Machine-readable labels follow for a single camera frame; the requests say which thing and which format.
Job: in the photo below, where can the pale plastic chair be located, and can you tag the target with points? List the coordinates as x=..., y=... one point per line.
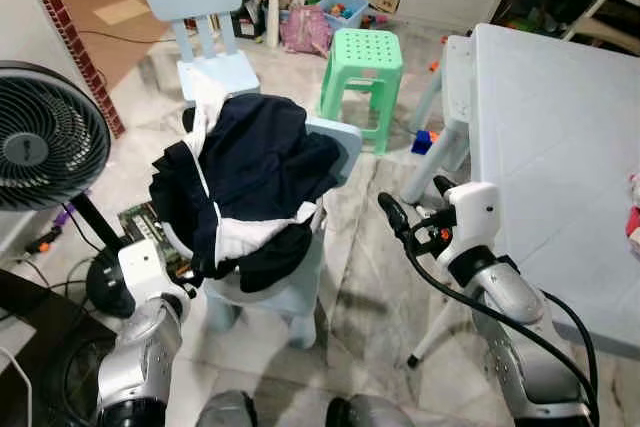
x=458, y=87

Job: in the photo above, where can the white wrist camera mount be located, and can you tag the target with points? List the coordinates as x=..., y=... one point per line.
x=475, y=212
x=145, y=265

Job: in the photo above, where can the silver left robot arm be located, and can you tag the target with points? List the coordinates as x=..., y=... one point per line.
x=145, y=347

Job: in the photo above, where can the navy and white clothes pile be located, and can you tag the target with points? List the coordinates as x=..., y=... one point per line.
x=260, y=157

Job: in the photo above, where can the blue plastic basket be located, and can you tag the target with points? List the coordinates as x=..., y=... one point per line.
x=345, y=9

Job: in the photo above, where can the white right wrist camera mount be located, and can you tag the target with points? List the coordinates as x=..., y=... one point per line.
x=475, y=212

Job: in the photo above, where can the green plastic stool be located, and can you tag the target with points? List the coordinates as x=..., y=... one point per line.
x=362, y=52

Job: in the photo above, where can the pink bag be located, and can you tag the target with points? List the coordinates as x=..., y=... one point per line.
x=305, y=32

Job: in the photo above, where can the light blue folding table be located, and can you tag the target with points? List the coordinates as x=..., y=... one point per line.
x=560, y=147

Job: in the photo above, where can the small blue toy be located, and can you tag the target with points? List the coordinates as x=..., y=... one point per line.
x=424, y=142

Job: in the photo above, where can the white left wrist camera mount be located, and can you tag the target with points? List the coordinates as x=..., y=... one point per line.
x=145, y=265

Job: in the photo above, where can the grey left robot leg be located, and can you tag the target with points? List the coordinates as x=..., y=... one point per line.
x=228, y=412

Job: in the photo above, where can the black printed cardboard box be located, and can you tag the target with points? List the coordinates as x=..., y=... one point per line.
x=145, y=227

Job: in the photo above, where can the black floor fan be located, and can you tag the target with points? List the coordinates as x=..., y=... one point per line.
x=50, y=137

